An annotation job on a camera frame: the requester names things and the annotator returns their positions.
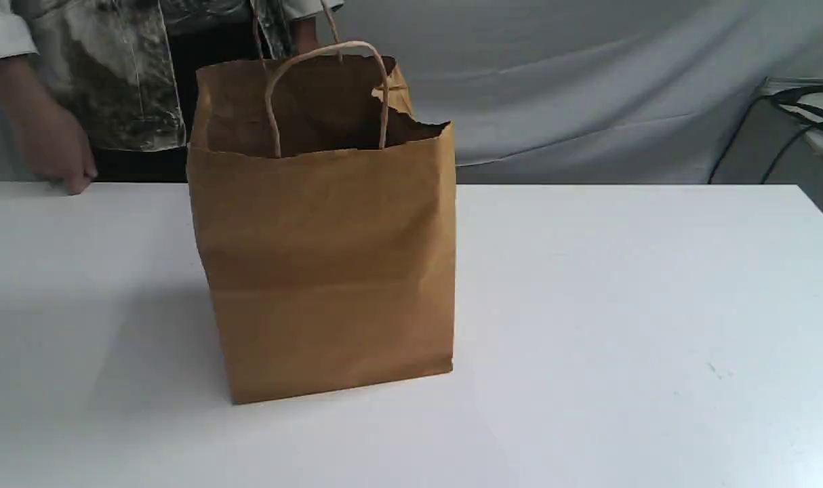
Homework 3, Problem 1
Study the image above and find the person in patterned shirt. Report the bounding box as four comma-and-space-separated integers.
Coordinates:
0, 1, 344, 183

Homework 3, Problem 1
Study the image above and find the person right hand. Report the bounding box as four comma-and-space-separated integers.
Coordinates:
13, 107, 98, 195

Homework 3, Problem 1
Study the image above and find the black cable bundle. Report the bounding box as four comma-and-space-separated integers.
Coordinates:
708, 83, 823, 185

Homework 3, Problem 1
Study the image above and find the white side shelf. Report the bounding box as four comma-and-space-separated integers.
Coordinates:
761, 78, 823, 155

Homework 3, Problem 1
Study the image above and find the brown paper bag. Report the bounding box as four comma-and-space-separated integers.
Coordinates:
186, 41, 457, 404

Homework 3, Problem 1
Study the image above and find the white backdrop cloth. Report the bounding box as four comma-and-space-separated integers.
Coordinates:
333, 1, 823, 182

